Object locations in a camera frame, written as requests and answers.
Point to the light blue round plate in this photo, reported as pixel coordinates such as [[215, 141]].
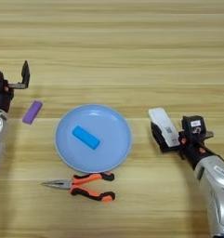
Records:
[[110, 145]]

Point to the purple rectangular block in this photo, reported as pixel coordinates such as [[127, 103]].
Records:
[[32, 112]]

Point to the white rectangular device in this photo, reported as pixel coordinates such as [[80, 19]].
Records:
[[164, 125]]

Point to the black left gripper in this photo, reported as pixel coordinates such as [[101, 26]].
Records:
[[2, 102]]

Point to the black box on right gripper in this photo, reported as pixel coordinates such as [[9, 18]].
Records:
[[194, 127]]

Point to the blue rectangular block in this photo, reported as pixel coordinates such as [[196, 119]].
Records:
[[85, 137]]

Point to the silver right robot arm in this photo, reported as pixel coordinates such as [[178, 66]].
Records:
[[215, 192]]

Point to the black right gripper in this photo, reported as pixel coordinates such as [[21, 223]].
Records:
[[194, 152]]

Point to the orange black needle-nose pliers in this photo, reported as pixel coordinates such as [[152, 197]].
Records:
[[88, 179]]

